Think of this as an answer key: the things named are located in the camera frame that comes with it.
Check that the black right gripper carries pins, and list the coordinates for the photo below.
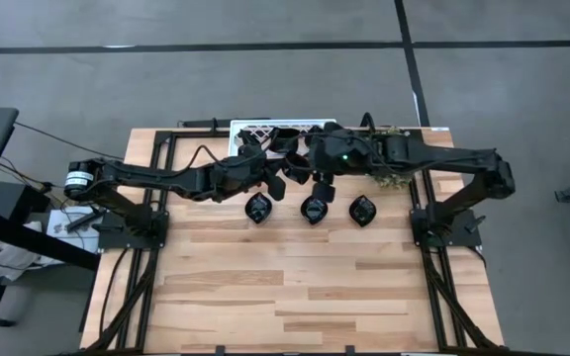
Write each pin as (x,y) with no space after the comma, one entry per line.
(324,190)

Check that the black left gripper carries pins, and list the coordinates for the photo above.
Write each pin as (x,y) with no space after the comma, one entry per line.
(240,173)

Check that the black wavy square mini plate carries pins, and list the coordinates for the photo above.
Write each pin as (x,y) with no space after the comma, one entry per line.
(284,140)

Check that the black teardrop mini plate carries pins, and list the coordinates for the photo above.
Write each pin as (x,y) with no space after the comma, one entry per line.
(246,137)

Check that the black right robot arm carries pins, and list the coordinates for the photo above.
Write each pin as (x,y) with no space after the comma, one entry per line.
(438,152)

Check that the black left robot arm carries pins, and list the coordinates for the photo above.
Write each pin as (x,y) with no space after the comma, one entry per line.
(156,175)

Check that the black bar behind table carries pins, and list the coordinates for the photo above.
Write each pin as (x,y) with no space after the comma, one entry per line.
(201,122)

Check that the green potted plant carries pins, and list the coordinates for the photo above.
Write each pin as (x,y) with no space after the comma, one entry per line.
(391,182)

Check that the white paper sheet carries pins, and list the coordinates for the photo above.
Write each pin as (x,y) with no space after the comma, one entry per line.
(57,244)

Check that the black desk beam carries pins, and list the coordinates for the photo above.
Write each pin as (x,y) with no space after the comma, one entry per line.
(32,242)

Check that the black aluminium rig frame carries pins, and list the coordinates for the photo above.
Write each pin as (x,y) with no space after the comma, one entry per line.
(191,133)

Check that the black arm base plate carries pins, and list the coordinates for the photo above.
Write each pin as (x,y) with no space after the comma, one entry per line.
(126,242)
(463,240)

